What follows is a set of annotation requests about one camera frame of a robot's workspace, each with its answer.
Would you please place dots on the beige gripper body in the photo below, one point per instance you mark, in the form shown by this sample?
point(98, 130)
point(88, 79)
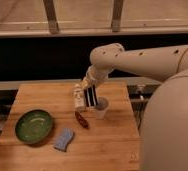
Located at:
point(94, 77)

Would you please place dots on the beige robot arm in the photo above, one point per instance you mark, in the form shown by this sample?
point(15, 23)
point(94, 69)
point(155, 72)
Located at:
point(164, 127)

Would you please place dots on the green ceramic bowl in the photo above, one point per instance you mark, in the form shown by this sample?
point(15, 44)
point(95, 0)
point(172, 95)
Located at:
point(33, 126)

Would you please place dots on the white tube bottle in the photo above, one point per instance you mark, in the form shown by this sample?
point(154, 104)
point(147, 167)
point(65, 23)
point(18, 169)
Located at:
point(79, 98)

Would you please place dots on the blue sponge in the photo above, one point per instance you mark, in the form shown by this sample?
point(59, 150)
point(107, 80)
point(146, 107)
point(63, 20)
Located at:
point(63, 139)

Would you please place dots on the wooden table board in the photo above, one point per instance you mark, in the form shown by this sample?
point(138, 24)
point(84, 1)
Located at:
point(109, 144)

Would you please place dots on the right metal window post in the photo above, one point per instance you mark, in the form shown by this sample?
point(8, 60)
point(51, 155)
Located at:
point(116, 15)

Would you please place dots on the metal window post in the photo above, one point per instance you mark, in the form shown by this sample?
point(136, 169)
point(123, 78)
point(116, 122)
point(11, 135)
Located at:
point(51, 16)
point(116, 15)

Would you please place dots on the left metal window post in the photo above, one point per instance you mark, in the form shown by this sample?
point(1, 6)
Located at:
point(51, 16)

